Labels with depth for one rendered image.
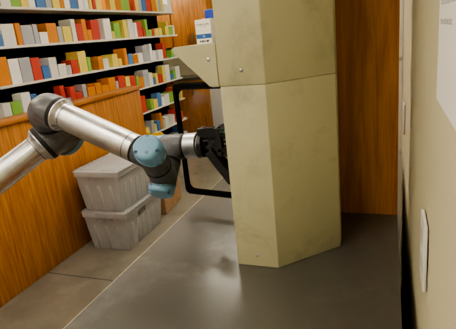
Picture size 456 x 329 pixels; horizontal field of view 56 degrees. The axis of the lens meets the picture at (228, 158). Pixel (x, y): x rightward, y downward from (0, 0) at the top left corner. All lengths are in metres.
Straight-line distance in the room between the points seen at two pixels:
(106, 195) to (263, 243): 2.35
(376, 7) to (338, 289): 0.76
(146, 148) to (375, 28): 0.72
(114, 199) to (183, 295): 2.31
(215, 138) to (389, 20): 0.58
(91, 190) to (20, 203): 0.52
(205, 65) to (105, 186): 2.39
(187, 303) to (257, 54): 0.59
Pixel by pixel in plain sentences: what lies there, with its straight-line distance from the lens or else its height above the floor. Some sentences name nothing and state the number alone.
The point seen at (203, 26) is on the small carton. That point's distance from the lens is 1.12.
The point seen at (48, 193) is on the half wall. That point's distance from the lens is 3.39.
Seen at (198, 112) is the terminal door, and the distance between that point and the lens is 1.44.
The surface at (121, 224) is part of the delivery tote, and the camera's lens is 3.38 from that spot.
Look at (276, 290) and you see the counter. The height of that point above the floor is 0.94.
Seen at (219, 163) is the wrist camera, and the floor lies 1.18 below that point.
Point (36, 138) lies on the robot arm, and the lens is 1.40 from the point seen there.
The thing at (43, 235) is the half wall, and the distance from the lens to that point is 3.39.
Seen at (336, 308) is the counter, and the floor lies 0.94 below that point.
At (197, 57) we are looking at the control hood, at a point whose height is 1.48.
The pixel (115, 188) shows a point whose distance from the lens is 3.28.
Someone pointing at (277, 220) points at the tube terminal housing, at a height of 1.07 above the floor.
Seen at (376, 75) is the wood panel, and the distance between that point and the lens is 1.33.
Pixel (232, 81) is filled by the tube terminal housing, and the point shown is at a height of 1.42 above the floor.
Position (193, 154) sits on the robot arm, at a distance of 1.21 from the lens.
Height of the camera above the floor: 1.52
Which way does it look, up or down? 16 degrees down
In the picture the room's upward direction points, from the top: 6 degrees counter-clockwise
